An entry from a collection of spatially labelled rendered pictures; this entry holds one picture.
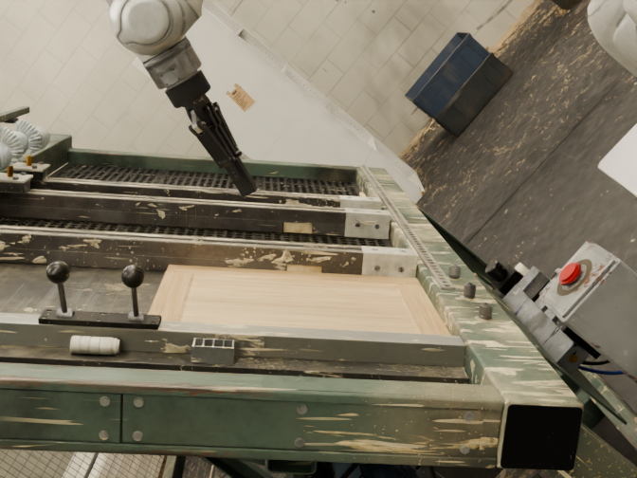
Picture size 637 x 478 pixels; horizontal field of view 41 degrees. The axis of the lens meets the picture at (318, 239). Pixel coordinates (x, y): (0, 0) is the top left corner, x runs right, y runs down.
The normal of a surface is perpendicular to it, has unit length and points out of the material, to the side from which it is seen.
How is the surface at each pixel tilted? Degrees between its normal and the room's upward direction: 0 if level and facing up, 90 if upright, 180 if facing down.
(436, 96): 90
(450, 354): 90
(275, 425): 90
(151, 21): 94
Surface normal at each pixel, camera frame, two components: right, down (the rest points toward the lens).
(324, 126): 0.00, 0.31
